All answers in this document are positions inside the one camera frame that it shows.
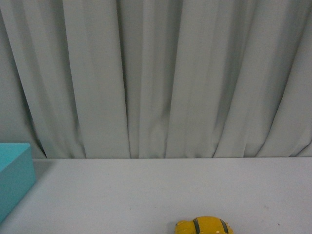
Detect yellow beetle toy car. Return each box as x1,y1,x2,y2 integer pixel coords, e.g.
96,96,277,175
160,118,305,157
175,216,234,234

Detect grey pleated curtain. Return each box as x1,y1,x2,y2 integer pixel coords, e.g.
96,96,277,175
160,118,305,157
0,0,312,158

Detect turquoise plastic storage box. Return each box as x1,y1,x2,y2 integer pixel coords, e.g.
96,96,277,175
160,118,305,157
0,143,36,221

